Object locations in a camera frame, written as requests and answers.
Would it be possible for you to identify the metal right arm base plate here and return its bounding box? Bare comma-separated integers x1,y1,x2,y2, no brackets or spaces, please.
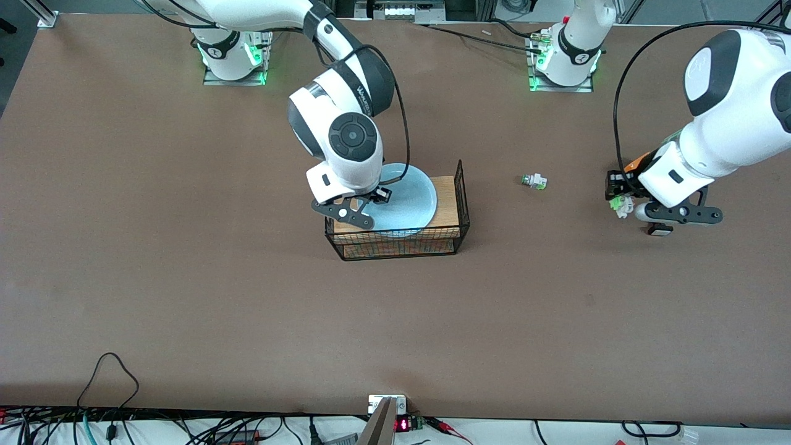
204,28,269,86

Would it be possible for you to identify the black cable across table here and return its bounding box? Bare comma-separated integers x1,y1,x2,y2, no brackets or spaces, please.
426,23,539,53

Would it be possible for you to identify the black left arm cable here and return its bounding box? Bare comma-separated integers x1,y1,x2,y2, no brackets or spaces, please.
613,20,791,198

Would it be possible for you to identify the black wire rack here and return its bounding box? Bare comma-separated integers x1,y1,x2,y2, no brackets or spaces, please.
324,159,471,261

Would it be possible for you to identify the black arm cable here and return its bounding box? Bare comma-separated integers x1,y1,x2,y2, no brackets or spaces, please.
613,20,791,198
318,43,412,186

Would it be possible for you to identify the black cable beside table edge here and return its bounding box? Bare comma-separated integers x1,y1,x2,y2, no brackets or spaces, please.
621,420,682,438

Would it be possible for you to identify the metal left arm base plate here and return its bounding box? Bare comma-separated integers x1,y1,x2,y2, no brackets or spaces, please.
528,34,594,93

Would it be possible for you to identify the grey metal bar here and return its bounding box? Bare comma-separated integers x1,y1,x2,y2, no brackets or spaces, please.
357,397,397,445

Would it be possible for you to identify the wooden shelf board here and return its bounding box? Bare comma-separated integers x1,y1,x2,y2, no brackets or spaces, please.
334,176,461,234

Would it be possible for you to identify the silver metal bracket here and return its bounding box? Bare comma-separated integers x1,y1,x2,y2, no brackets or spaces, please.
369,395,407,415

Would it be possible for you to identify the red clip lead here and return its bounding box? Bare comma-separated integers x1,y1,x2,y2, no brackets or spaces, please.
426,417,473,445

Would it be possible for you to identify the light blue round plate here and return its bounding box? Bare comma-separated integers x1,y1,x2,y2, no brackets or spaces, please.
365,163,438,235

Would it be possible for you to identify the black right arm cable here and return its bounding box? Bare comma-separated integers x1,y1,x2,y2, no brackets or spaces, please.
318,43,412,186

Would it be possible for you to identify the black looped cable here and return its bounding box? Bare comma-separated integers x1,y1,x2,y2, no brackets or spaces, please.
77,352,140,427

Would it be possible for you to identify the aluminium profile corner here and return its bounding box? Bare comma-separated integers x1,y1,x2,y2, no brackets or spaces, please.
25,0,59,28

